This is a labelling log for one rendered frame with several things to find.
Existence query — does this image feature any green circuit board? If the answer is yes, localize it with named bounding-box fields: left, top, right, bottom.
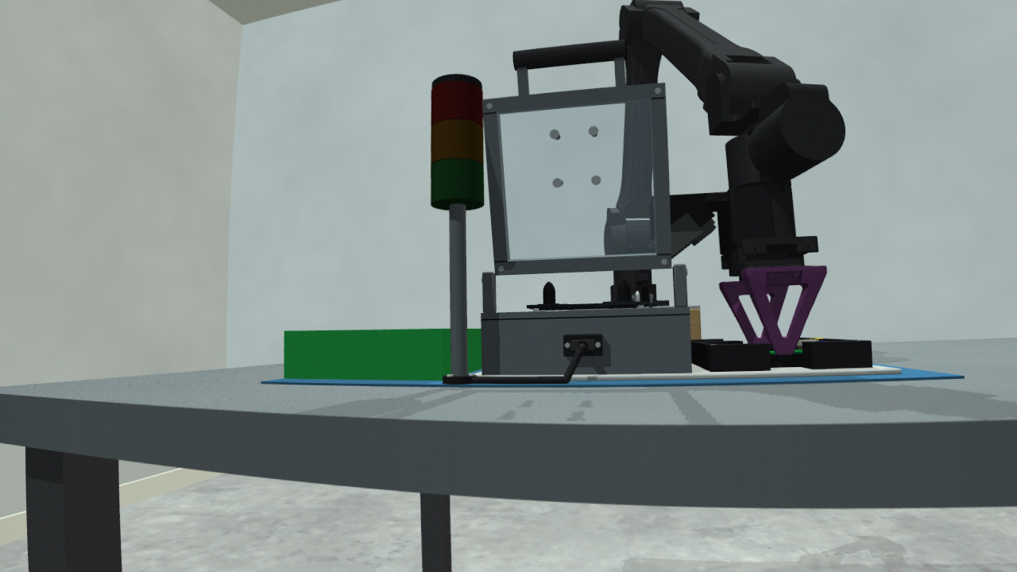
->
left=770, top=340, right=819, bottom=354

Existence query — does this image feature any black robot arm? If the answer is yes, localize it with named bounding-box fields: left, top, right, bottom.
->
left=619, top=0, right=845, bottom=259

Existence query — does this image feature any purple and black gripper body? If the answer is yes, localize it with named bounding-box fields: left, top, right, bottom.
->
left=721, top=184, right=818, bottom=281

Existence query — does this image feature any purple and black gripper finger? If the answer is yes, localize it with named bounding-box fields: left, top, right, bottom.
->
left=719, top=281, right=789, bottom=345
left=741, top=265, right=827, bottom=355

